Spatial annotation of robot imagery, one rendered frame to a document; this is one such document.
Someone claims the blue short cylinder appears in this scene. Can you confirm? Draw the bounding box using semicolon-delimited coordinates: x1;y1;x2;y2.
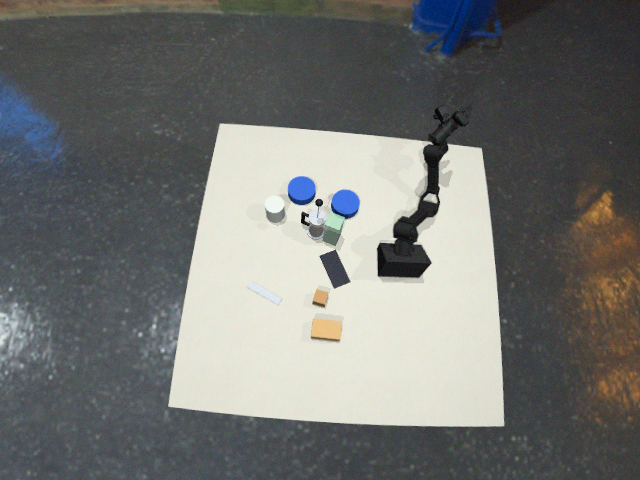
288;176;316;205
331;189;360;219

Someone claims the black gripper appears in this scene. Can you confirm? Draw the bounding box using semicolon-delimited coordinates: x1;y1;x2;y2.
438;105;473;137

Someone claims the small tan block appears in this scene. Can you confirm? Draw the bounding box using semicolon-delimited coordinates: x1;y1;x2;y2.
312;289;328;308

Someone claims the white cylinder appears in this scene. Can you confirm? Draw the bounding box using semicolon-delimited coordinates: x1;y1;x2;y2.
265;195;285;223

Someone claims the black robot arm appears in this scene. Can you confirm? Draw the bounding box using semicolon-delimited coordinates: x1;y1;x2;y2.
393;105;453;257

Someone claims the tan flat rectangular block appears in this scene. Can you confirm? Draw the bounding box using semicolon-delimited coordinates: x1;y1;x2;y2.
311;318;342;341

